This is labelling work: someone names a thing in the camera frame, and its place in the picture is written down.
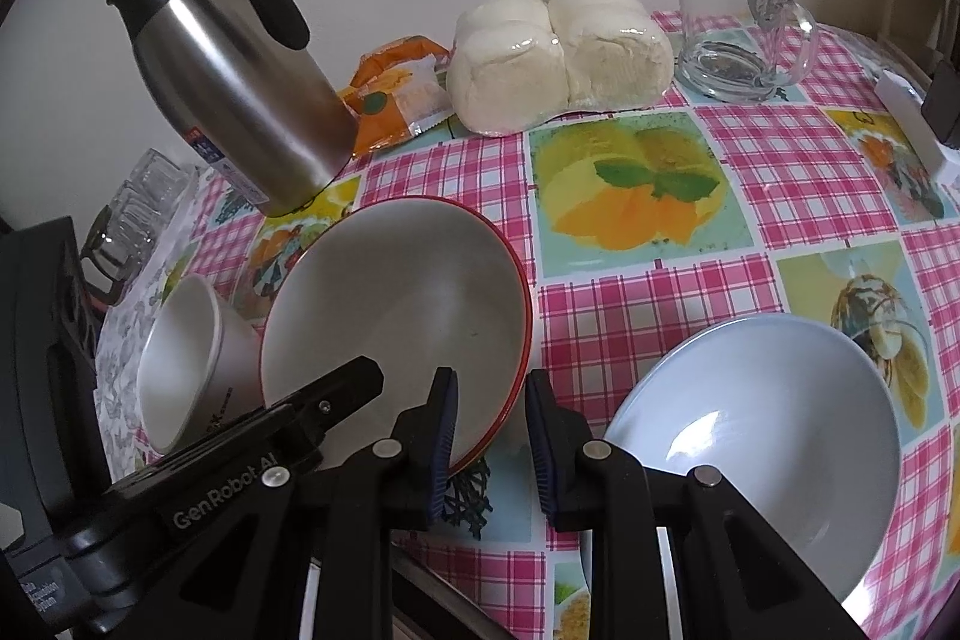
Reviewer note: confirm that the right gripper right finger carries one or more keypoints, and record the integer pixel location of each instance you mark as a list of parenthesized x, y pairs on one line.
[(566, 483)]

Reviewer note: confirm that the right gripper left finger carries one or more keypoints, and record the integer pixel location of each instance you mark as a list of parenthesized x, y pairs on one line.
[(426, 434)]

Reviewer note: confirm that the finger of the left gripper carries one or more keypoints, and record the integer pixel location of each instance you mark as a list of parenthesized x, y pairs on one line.
[(287, 432)]

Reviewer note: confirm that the strawberry pattern red-rimmed bowl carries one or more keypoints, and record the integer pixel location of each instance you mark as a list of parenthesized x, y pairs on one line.
[(414, 283)]

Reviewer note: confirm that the white square bowl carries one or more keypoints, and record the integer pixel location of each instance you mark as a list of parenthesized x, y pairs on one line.
[(199, 369)]

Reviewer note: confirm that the plain white round bowl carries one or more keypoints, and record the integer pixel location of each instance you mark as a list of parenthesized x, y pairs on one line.
[(795, 415)]

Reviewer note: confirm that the clear drinking glass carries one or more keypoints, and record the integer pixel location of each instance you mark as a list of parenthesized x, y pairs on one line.
[(149, 197)]

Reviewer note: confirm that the pink checkered fruit tablecloth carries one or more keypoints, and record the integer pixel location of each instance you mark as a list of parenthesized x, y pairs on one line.
[(639, 229)]

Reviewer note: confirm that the orange snack packet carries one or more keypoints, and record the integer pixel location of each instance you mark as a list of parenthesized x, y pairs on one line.
[(398, 92)]

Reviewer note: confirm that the bag of white buns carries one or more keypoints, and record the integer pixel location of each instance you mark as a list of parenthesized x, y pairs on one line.
[(518, 63)]

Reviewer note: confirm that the stainless steel thermos jug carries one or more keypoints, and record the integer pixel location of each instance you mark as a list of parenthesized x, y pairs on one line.
[(236, 80)]

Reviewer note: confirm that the clear glass mug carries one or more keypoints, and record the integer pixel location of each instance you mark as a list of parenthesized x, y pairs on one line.
[(744, 51)]

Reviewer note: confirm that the white small box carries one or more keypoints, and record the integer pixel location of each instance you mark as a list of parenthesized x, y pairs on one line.
[(902, 102)]

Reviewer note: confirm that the black power adapter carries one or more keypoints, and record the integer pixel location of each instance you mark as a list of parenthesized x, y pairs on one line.
[(941, 107)]

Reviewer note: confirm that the glass teapot black handle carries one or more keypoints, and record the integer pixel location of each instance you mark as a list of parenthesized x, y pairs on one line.
[(117, 245)]

